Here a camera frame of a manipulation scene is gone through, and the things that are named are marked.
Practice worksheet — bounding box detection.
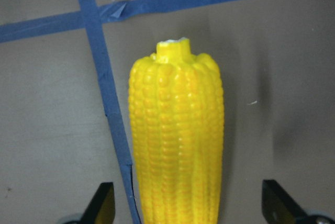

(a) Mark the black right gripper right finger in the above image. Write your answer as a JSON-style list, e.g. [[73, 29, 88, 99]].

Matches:
[[261, 180, 334, 224]]

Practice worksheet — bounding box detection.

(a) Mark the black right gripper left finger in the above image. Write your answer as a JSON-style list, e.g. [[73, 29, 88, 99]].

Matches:
[[60, 182, 116, 224]]

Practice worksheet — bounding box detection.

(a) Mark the yellow plastic corn cob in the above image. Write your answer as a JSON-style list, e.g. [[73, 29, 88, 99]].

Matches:
[[128, 38, 224, 223]]

